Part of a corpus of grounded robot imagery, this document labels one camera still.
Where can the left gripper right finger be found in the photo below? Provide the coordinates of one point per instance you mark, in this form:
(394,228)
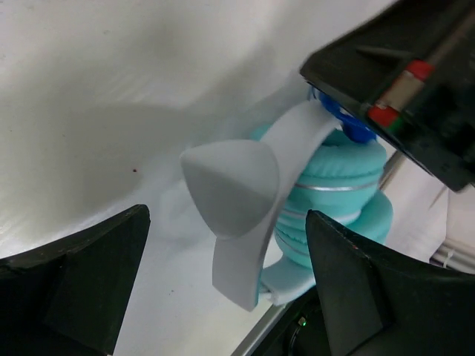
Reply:
(376,301)

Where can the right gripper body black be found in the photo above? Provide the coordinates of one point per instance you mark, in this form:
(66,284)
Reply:
(424,102)

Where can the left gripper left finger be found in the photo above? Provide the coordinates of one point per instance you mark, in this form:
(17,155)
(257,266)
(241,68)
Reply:
(69,297)

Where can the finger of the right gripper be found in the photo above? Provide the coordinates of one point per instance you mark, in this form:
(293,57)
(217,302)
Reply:
(377,68)

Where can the teal cat-ear headphones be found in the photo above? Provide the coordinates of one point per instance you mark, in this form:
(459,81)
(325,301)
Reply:
(254,195)

